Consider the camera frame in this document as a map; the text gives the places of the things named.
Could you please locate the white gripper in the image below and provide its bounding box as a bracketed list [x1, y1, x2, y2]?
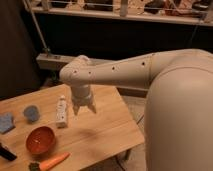
[71, 85, 97, 116]

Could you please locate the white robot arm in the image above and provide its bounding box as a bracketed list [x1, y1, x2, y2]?
[60, 49, 213, 171]

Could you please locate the wooden table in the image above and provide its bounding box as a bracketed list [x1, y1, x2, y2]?
[0, 85, 144, 171]

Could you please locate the orange bowl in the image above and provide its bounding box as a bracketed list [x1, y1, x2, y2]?
[26, 126, 56, 155]

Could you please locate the metal pole stand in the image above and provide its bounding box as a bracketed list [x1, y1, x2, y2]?
[25, 0, 60, 59]

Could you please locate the toy carrot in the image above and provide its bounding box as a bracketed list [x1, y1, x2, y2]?
[28, 152, 70, 171]

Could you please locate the blue cloth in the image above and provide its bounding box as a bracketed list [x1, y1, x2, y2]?
[0, 113, 15, 134]

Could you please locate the black marker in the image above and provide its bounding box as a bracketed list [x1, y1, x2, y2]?
[0, 143, 17, 161]

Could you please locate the upper wooden shelf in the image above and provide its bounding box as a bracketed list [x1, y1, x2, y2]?
[22, 0, 213, 28]

